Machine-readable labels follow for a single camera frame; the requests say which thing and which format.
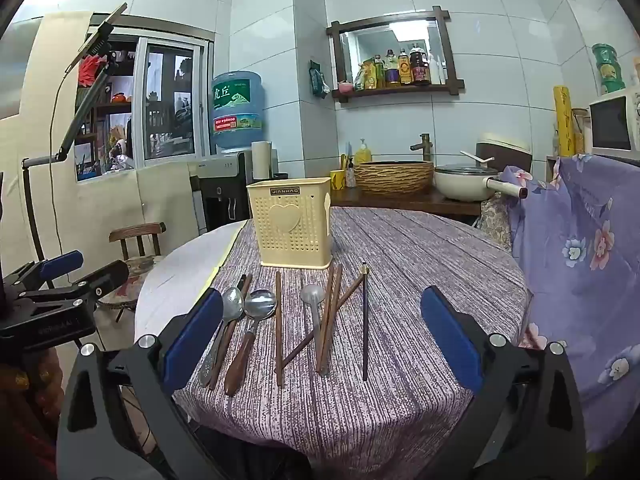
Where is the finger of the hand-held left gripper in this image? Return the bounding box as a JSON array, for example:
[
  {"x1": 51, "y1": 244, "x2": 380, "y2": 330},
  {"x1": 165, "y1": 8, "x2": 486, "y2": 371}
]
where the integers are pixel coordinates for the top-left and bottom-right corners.
[
  {"x1": 20, "y1": 260, "x2": 130, "y2": 307},
  {"x1": 2, "y1": 250, "x2": 84, "y2": 292}
]

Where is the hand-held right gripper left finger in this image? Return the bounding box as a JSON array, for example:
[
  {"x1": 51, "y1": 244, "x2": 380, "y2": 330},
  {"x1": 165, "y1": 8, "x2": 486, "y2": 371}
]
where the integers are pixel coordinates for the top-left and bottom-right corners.
[{"x1": 56, "y1": 287, "x2": 226, "y2": 480}]

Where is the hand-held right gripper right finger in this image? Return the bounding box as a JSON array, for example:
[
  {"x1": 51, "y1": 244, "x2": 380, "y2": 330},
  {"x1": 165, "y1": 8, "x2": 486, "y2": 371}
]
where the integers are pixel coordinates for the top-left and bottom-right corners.
[{"x1": 421, "y1": 286, "x2": 587, "y2": 480}]

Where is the all-metal spoon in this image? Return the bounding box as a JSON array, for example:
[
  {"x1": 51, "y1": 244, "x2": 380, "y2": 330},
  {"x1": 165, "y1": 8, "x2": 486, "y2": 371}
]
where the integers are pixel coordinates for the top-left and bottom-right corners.
[{"x1": 198, "y1": 286, "x2": 245, "y2": 387}]

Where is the metal spoon with wooden handle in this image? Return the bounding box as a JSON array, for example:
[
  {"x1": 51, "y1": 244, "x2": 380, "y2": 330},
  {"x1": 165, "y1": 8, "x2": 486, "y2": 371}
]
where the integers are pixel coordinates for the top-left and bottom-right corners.
[{"x1": 223, "y1": 289, "x2": 278, "y2": 396}]

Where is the dark chopstick with gold tip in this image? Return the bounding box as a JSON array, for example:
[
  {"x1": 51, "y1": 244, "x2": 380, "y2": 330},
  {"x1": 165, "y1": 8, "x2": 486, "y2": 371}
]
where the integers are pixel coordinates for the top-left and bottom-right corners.
[{"x1": 361, "y1": 262, "x2": 370, "y2": 382}]

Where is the grey matte spoon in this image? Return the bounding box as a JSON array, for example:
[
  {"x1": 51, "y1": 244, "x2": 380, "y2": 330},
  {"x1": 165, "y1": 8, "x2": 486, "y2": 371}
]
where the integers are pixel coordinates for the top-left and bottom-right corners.
[{"x1": 300, "y1": 283, "x2": 331, "y2": 377}]

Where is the cream plastic utensil holder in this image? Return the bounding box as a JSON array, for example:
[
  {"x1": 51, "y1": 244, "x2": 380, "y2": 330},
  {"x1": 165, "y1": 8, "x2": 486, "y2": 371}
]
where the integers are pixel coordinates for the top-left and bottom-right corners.
[{"x1": 246, "y1": 176, "x2": 333, "y2": 268}]

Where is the patterned chair cushion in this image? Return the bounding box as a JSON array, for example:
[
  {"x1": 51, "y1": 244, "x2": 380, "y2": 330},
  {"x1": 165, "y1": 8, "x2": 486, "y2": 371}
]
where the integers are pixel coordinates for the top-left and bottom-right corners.
[{"x1": 97, "y1": 256, "x2": 166, "y2": 311}]

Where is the purple striped tablecloth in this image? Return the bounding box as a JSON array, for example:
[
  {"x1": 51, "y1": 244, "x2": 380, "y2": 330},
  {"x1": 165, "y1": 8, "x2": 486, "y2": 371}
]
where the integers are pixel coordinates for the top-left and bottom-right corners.
[{"x1": 172, "y1": 205, "x2": 531, "y2": 466}]

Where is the wooden chair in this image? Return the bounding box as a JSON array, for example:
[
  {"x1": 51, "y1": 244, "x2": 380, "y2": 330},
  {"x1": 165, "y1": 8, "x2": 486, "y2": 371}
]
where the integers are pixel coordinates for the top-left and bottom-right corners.
[{"x1": 109, "y1": 221, "x2": 167, "y2": 261}]

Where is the white table cover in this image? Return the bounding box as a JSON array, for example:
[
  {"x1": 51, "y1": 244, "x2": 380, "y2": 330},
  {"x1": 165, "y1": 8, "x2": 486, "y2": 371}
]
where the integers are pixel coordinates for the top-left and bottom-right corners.
[{"x1": 134, "y1": 220, "x2": 248, "y2": 346}]

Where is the beige cardboard panel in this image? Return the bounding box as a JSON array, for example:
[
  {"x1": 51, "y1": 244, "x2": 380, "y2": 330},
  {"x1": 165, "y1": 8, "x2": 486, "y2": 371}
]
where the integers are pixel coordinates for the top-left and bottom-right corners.
[{"x1": 137, "y1": 162, "x2": 201, "y2": 256}]

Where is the brown floral cloth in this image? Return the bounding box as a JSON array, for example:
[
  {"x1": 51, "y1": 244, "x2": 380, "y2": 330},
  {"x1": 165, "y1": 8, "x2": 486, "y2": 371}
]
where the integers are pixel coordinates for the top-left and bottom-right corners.
[{"x1": 480, "y1": 192, "x2": 513, "y2": 251}]

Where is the wooden counter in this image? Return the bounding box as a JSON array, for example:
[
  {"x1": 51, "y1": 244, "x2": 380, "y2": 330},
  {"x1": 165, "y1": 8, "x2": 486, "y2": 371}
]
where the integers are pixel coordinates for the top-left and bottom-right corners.
[{"x1": 330, "y1": 187, "x2": 483, "y2": 218}]

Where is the purple floral cloth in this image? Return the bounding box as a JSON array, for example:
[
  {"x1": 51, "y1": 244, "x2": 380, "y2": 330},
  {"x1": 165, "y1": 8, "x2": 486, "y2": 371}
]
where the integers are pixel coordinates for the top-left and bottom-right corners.
[{"x1": 500, "y1": 152, "x2": 640, "y2": 453}]

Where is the water dispenser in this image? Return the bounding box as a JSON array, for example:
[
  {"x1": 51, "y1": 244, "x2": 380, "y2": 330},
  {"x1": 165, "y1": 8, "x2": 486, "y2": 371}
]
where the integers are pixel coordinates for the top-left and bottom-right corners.
[{"x1": 189, "y1": 152, "x2": 253, "y2": 233}]

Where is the woven pattern basin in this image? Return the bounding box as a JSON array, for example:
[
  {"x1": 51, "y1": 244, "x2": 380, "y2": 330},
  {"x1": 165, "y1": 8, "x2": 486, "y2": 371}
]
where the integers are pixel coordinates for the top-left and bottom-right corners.
[{"x1": 353, "y1": 161, "x2": 435, "y2": 195}]

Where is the sliding window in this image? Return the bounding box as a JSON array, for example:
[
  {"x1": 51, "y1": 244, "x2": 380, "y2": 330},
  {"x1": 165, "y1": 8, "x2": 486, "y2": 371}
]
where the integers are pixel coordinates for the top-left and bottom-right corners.
[{"x1": 75, "y1": 35, "x2": 211, "y2": 181}]

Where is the paper towel roll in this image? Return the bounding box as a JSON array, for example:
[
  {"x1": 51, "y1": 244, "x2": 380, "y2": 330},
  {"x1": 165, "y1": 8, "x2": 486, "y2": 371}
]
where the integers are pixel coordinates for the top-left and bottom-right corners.
[{"x1": 251, "y1": 141, "x2": 272, "y2": 181}]

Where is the bronze faucet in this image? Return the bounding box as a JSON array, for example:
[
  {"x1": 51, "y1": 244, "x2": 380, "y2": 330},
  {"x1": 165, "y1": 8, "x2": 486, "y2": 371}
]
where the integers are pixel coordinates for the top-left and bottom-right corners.
[{"x1": 410, "y1": 133, "x2": 432, "y2": 163}]

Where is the blue water jug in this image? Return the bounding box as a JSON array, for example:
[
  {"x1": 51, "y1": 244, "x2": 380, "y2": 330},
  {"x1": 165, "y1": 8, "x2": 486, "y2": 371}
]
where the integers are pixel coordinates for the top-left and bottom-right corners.
[{"x1": 211, "y1": 71, "x2": 265, "y2": 150}]

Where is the phone on stand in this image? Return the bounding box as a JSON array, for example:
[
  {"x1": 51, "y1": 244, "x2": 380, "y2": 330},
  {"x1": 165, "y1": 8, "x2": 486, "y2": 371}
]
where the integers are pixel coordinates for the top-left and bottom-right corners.
[{"x1": 65, "y1": 2, "x2": 128, "y2": 73}]

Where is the glass jar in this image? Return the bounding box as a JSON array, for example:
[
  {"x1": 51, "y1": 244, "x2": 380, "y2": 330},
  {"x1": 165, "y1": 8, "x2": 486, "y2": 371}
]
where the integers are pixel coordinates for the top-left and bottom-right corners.
[{"x1": 571, "y1": 107, "x2": 591, "y2": 153}]

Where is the yellow cylinder box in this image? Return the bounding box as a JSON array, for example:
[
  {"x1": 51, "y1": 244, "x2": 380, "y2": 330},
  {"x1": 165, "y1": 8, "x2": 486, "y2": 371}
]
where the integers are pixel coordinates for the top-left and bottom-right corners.
[{"x1": 552, "y1": 85, "x2": 577, "y2": 157}]

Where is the white microwave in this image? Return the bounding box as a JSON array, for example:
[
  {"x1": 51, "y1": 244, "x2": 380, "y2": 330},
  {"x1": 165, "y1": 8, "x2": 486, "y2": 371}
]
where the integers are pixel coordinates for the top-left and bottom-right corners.
[{"x1": 587, "y1": 87, "x2": 640, "y2": 163}]

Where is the yellow oil bottle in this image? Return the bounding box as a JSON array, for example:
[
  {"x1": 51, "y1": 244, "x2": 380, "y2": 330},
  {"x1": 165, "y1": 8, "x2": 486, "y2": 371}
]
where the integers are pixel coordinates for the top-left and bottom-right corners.
[{"x1": 361, "y1": 57, "x2": 385, "y2": 90}]

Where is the dark soy sauce bottle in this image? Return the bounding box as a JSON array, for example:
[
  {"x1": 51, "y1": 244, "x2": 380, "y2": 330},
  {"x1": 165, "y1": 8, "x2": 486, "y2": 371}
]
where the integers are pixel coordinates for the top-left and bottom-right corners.
[{"x1": 410, "y1": 42, "x2": 432, "y2": 86}]

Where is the green hanging packet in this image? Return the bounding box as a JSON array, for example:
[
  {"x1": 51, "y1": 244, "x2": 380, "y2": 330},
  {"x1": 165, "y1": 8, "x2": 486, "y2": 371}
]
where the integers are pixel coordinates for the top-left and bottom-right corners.
[{"x1": 308, "y1": 60, "x2": 331, "y2": 99}]

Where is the green tin can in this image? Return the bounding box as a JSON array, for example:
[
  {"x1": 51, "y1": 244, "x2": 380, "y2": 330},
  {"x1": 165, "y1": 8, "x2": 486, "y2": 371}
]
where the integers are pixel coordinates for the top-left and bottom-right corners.
[{"x1": 591, "y1": 42, "x2": 626, "y2": 95}]

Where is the cream pan with handle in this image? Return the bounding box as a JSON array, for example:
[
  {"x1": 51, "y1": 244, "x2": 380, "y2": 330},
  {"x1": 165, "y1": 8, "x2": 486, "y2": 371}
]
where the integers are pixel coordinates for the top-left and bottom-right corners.
[{"x1": 433, "y1": 164, "x2": 528, "y2": 203}]

